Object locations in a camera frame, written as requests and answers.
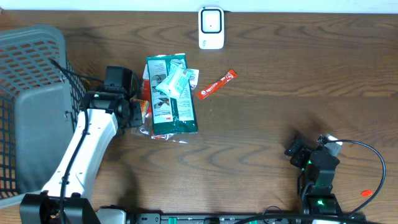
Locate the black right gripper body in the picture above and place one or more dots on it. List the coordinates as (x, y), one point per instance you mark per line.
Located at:
(300, 154)

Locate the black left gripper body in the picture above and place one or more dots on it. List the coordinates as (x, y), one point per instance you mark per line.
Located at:
(135, 109)

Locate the red dustpan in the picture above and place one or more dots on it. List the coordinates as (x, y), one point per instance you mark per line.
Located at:
(146, 130)

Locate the green grip gloves package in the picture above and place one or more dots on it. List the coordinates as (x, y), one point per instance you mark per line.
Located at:
(170, 115)

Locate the mint green wipes pack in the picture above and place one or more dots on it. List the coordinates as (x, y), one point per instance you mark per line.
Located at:
(176, 81)

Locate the red snack stick packet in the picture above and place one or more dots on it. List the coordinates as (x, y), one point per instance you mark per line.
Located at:
(230, 75)

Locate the orange tissue pack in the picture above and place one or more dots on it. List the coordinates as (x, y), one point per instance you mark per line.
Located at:
(144, 107)

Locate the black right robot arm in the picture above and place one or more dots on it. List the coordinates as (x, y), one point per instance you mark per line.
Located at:
(318, 168)

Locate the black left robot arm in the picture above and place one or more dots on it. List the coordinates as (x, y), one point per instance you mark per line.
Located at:
(65, 198)

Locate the white barcode scanner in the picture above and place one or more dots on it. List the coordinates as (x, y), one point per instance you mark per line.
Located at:
(211, 28)

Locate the red sticker on table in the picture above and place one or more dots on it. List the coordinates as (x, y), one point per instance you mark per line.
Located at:
(366, 193)

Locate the grey plastic basket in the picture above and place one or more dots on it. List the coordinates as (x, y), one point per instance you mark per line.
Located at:
(39, 109)

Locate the black mounting rail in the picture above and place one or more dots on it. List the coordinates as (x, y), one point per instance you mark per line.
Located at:
(233, 218)

